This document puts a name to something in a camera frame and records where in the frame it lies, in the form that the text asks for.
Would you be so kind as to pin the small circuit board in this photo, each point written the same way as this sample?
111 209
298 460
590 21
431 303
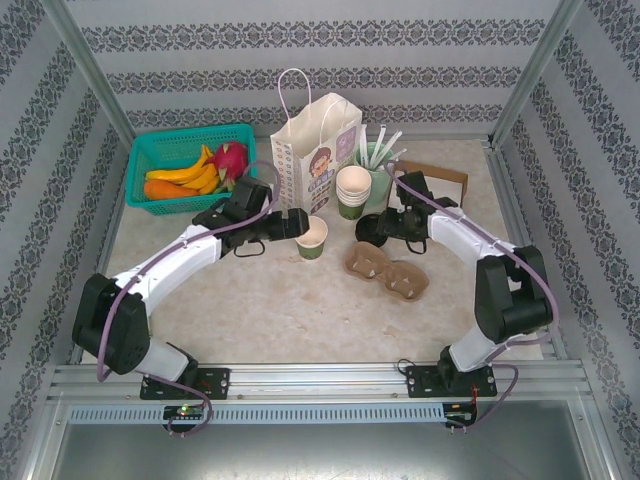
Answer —
460 418
184 412

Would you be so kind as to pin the pink dragon fruit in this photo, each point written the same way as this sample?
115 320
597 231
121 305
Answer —
230 157

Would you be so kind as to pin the pale green straw holder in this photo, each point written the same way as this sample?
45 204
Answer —
377 185

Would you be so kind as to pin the brown cardboard box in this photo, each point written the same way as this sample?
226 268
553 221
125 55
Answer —
462 187

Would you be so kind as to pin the grey metal shelf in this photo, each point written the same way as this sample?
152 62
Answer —
320 455

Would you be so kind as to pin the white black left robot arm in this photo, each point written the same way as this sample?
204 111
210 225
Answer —
165 260

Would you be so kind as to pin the white printed paper bag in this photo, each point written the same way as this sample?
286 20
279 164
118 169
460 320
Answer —
300 150

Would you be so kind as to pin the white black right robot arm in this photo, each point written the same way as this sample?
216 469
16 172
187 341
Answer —
455 235

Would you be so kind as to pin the black mounting plate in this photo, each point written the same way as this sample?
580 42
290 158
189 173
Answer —
420 382
215 382

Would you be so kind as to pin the aluminium frame post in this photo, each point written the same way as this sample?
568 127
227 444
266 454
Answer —
540 65
90 65

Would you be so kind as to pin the teal plastic basket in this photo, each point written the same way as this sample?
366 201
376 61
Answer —
165 145

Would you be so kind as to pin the stack of paper cups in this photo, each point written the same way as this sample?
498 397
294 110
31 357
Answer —
352 195

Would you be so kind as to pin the yellow banana bunch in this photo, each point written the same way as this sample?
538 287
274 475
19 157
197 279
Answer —
190 172

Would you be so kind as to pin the green white paper cup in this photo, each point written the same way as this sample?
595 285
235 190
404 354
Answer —
312 245

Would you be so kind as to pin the white napkin stack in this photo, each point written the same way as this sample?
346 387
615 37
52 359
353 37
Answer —
442 187

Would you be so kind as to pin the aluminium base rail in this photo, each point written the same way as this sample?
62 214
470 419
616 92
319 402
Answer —
320 380

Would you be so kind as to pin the aluminium side rail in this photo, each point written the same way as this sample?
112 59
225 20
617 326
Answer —
510 200
112 225

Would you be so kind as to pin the brown pulp cup carrier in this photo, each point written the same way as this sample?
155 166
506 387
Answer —
385 272

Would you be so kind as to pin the orange mango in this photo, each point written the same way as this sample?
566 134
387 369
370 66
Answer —
165 190

